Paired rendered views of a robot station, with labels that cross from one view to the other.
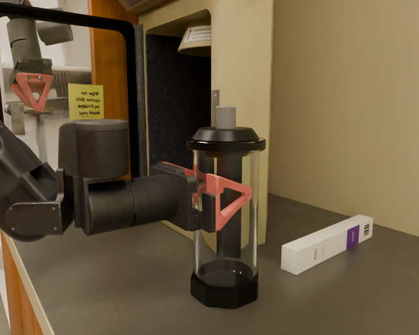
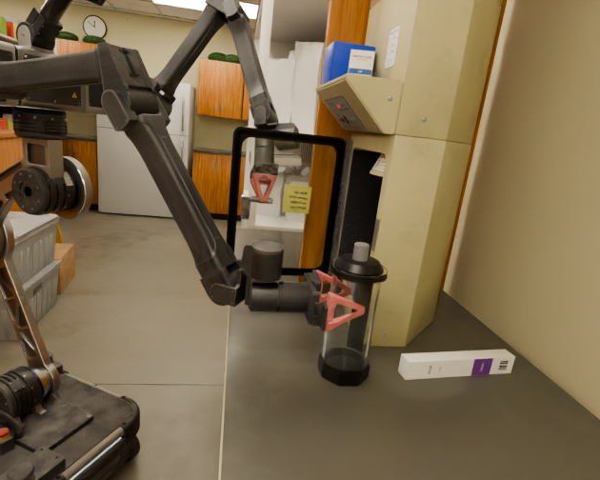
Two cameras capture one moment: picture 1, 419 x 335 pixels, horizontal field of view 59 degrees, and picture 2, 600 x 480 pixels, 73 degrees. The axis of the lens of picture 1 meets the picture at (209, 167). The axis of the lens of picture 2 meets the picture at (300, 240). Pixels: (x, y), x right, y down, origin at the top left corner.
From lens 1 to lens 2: 0.34 m
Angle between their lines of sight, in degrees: 25
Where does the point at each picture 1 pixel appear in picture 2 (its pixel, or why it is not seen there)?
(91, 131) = (258, 253)
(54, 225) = (231, 301)
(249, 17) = (417, 165)
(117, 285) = (276, 343)
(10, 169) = (215, 264)
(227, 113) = (360, 250)
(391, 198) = (554, 344)
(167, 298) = (301, 363)
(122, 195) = (272, 292)
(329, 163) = (511, 290)
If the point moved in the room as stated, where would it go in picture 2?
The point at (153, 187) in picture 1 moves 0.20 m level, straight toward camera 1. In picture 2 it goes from (294, 291) to (248, 342)
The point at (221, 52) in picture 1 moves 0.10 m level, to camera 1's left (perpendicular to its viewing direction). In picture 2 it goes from (385, 192) to (340, 185)
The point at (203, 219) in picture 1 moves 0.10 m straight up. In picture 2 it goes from (320, 320) to (328, 268)
